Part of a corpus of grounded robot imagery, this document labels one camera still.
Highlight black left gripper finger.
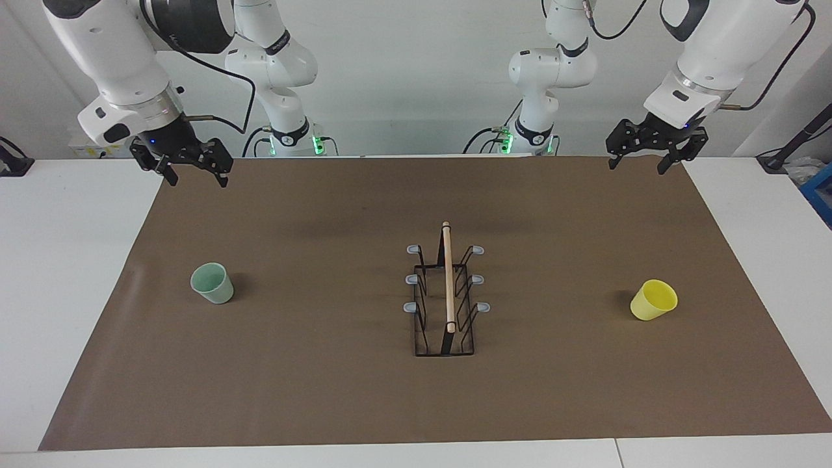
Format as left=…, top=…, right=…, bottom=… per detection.
left=656, top=128, right=710, bottom=176
left=606, top=119, right=645, bottom=172

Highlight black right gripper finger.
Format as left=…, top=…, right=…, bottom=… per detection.
left=130, top=138, right=180, bottom=187
left=200, top=138, right=234, bottom=189

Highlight pale green plastic cup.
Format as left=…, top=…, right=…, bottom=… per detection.
left=190, top=262, right=235, bottom=305

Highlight yellow plastic cup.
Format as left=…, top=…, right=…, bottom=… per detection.
left=630, top=279, right=679, bottom=321

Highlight white power strip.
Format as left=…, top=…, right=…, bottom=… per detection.
left=68, top=133, right=108, bottom=159

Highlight black stand pole with base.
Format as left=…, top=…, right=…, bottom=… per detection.
left=756, top=103, right=832, bottom=174

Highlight clear plastic bag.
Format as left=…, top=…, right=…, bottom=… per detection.
left=783, top=156, right=827, bottom=186

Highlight black table clamp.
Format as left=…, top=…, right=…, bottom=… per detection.
left=0, top=136, right=34, bottom=177

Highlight blue box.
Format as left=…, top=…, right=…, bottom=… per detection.
left=799, top=162, right=832, bottom=228

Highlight brown paper table mat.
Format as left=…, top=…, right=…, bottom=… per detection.
left=38, top=155, right=832, bottom=452

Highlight black right arm base cables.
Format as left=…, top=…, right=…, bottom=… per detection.
left=242, top=127, right=270, bottom=158

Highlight black arm base cables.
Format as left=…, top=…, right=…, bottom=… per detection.
left=242, top=127, right=270, bottom=158
left=463, top=97, right=524, bottom=155

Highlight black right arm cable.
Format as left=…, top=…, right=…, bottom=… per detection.
left=170, top=39, right=257, bottom=135

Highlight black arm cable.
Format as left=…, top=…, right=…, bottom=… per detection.
left=718, top=3, right=817, bottom=111
left=170, top=39, right=257, bottom=135

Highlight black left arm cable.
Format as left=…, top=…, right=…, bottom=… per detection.
left=718, top=3, right=817, bottom=111

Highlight black left arm base cables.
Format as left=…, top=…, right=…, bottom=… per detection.
left=463, top=97, right=524, bottom=155

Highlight black wire rack wooden handle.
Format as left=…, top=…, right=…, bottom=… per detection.
left=403, top=221, right=491, bottom=358

